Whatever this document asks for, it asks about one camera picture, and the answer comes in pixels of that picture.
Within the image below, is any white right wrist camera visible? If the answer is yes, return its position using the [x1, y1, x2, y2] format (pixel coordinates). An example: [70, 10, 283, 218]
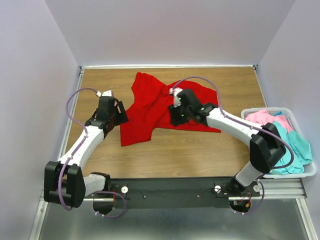
[169, 87, 183, 108]

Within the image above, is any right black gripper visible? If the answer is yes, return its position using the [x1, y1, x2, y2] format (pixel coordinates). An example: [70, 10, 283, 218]
[165, 102, 191, 128]

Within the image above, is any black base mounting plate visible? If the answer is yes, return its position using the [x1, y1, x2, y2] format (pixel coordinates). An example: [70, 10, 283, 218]
[92, 177, 261, 210]

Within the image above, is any pink t shirt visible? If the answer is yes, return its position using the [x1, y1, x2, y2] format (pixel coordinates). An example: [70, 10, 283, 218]
[245, 109, 293, 132]

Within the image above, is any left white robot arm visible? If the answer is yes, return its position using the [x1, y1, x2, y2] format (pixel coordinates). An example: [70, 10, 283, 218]
[44, 90, 128, 211]

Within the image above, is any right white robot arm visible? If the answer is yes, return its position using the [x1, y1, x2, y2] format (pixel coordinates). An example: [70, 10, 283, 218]
[168, 87, 286, 196]

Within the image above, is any turquoise t shirt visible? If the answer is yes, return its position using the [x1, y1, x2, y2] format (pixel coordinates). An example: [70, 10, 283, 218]
[270, 121, 313, 175]

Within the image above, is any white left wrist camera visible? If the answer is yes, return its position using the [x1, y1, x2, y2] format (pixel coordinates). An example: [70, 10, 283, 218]
[95, 90, 114, 98]

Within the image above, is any red t shirt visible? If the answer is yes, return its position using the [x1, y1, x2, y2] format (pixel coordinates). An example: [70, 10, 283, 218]
[120, 72, 221, 147]

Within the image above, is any white plastic laundry basket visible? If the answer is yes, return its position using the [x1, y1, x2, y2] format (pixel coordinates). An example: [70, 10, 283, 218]
[241, 107, 317, 179]

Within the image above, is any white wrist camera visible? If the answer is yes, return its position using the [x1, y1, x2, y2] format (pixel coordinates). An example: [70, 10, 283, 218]
[169, 87, 183, 108]
[95, 90, 114, 98]

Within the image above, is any aluminium frame rail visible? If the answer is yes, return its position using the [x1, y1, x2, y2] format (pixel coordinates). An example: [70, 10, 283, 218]
[39, 178, 307, 201]

